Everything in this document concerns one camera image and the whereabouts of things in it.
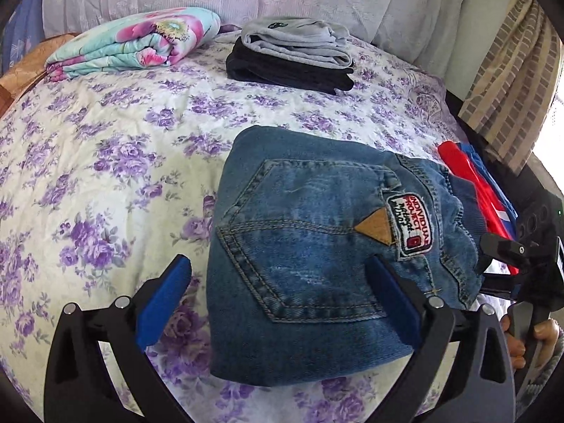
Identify purple floral bed sheet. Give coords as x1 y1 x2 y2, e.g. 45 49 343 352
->
1 36 464 422

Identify grey knit sleeve forearm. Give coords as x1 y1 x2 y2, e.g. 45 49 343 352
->
516 330 564 417

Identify person's right hand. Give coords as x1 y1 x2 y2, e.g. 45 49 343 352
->
499 307 561 371

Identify folded black garment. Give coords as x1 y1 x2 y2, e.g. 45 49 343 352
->
226 38 355 96

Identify folded grey garment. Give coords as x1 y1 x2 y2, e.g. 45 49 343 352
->
240 16 353 70

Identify blue denim children's jeans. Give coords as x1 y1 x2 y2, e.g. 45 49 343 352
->
207 126 486 387

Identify folded turquoise pink floral blanket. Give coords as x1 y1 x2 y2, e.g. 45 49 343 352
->
45 7 221 82

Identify beige brown checkered curtain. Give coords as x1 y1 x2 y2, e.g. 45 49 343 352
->
459 0 562 174

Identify red blue garment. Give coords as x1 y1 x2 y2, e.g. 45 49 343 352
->
436 140 521 276

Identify brown gold patterned pillow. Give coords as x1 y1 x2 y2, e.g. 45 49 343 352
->
0 32 78 116

